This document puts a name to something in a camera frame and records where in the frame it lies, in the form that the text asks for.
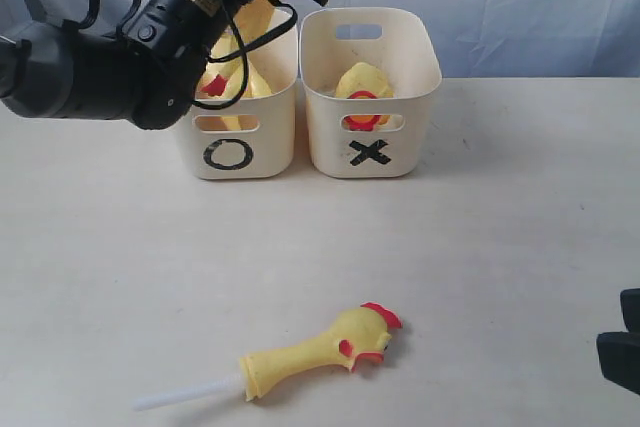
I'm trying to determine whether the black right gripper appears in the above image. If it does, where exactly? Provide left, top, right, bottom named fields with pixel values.
left=596, top=288, right=640, bottom=394

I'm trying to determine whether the whole yellow rubber chicken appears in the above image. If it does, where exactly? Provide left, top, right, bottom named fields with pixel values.
left=196, top=0, right=275, bottom=98
left=166, top=0, right=274, bottom=136

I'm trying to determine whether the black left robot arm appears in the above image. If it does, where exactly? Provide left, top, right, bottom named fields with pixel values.
left=1, top=0, right=329, bottom=130

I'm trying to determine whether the cream bin marked O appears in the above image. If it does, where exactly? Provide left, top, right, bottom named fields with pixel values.
left=173, top=28, right=298, bottom=180

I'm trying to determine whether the cream bin marked X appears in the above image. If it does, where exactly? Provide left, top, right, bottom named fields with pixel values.
left=299, top=7, right=442, bottom=178

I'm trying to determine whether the chicken head with white tube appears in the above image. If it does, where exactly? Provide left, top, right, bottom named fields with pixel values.
left=133, top=302, right=403, bottom=411

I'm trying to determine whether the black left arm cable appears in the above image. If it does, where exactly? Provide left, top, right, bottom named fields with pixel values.
left=62, top=0, right=297, bottom=111

